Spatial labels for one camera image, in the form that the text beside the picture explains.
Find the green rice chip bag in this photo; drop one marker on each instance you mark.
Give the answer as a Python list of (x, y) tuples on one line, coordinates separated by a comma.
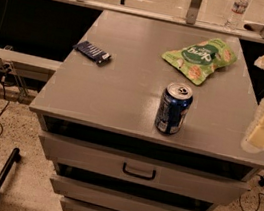
[(201, 60)]

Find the blue pepsi can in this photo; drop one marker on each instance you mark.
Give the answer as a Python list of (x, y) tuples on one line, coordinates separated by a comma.
[(174, 104)]

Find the clear plastic water bottle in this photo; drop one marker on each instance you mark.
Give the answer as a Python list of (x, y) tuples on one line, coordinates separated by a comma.
[(235, 16)]

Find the middle grey drawer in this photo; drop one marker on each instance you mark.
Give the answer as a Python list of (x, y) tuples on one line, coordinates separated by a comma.
[(105, 197)]

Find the grey drawer cabinet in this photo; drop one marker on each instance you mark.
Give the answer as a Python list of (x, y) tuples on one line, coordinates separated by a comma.
[(115, 106)]

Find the dark blue snack bar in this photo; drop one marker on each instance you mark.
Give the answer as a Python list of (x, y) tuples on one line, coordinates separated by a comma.
[(92, 52)]

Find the black metal floor leg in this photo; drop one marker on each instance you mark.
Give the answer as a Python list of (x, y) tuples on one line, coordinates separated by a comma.
[(14, 157)]

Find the top drawer with black handle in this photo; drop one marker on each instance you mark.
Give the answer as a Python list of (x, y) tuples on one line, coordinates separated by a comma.
[(140, 169)]

